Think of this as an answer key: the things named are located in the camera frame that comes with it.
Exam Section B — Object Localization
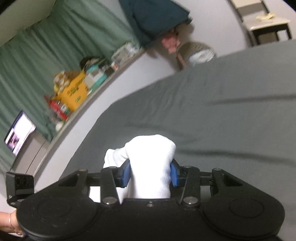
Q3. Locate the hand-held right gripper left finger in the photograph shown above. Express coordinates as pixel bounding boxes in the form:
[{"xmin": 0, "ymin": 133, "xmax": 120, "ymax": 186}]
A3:
[{"xmin": 58, "ymin": 159, "xmax": 132, "ymax": 205}]

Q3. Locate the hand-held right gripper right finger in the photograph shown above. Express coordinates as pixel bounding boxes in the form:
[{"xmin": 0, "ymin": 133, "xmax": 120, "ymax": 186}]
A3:
[{"xmin": 170, "ymin": 159, "xmax": 243, "ymax": 207}]

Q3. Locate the white shirt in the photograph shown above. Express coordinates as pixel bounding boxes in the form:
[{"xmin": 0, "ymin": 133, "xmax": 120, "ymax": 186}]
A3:
[{"xmin": 89, "ymin": 134, "xmax": 177, "ymax": 202}]

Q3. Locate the person's left hand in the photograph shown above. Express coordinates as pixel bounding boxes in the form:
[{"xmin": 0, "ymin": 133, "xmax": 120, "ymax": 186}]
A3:
[{"xmin": 0, "ymin": 209, "xmax": 25, "ymax": 236}]

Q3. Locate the red milk carton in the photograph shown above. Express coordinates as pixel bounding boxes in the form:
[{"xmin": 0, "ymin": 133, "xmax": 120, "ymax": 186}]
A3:
[{"xmin": 48, "ymin": 98, "xmax": 70, "ymax": 121}]

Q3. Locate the yellow cardboard box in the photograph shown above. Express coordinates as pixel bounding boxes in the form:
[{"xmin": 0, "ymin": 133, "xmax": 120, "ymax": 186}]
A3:
[{"xmin": 59, "ymin": 71, "xmax": 89, "ymax": 111}]

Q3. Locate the white teal box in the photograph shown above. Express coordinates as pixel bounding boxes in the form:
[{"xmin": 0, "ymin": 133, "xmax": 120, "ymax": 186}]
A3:
[{"xmin": 84, "ymin": 65, "xmax": 108, "ymax": 90}]

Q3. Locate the brown plush monkey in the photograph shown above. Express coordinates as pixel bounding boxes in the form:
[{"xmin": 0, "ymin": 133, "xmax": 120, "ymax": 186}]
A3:
[{"xmin": 53, "ymin": 71, "xmax": 72, "ymax": 93}]

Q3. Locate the black bag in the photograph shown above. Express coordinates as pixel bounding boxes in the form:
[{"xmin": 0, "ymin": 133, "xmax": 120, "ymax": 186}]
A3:
[{"xmin": 80, "ymin": 56, "xmax": 100, "ymax": 67}]

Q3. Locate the transparent pouch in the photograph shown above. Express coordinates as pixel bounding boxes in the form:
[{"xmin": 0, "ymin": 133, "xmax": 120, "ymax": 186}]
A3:
[{"xmin": 111, "ymin": 42, "xmax": 137, "ymax": 62}]

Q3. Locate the green curtain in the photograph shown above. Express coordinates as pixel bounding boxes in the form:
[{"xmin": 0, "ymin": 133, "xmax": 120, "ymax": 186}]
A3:
[{"xmin": 0, "ymin": 0, "xmax": 141, "ymax": 167}]

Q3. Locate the dark blue jacket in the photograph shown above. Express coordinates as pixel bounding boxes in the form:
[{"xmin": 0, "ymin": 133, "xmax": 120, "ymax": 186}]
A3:
[{"xmin": 118, "ymin": 0, "xmax": 193, "ymax": 49}]

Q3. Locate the pale yellow rag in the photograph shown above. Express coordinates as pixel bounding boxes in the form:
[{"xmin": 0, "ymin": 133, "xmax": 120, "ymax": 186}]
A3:
[{"xmin": 256, "ymin": 13, "xmax": 276, "ymax": 22}]

